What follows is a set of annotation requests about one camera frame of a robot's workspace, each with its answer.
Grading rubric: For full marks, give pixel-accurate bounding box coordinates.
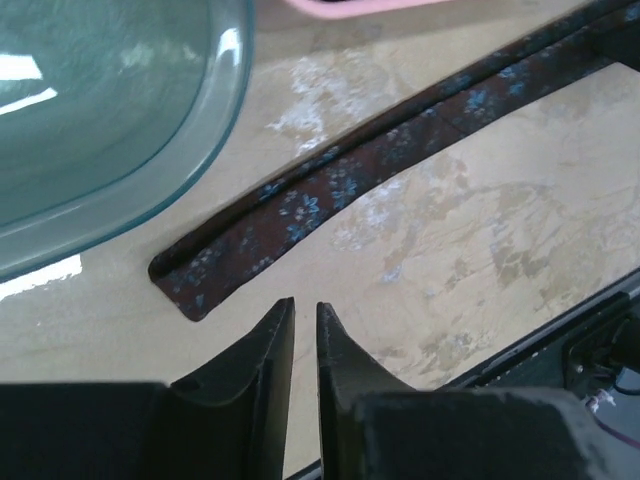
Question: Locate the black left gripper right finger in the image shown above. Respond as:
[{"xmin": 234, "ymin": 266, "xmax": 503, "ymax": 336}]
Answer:
[{"xmin": 314, "ymin": 301, "xmax": 640, "ymax": 480}]

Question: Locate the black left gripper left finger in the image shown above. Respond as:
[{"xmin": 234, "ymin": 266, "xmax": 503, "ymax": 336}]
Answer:
[{"xmin": 1, "ymin": 298, "xmax": 295, "ymax": 479}]

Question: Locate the brown floral necktie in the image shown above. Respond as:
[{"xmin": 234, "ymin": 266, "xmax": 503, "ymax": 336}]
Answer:
[{"xmin": 148, "ymin": 1, "xmax": 639, "ymax": 322}]

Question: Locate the teal plastic container lid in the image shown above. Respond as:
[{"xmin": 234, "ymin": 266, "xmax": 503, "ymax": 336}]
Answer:
[{"xmin": 1, "ymin": 0, "xmax": 255, "ymax": 281}]

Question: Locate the pink divided organizer tray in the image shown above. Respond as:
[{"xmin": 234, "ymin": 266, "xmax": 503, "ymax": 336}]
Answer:
[{"xmin": 286, "ymin": 0, "xmax": 447, "ymax": 20}]

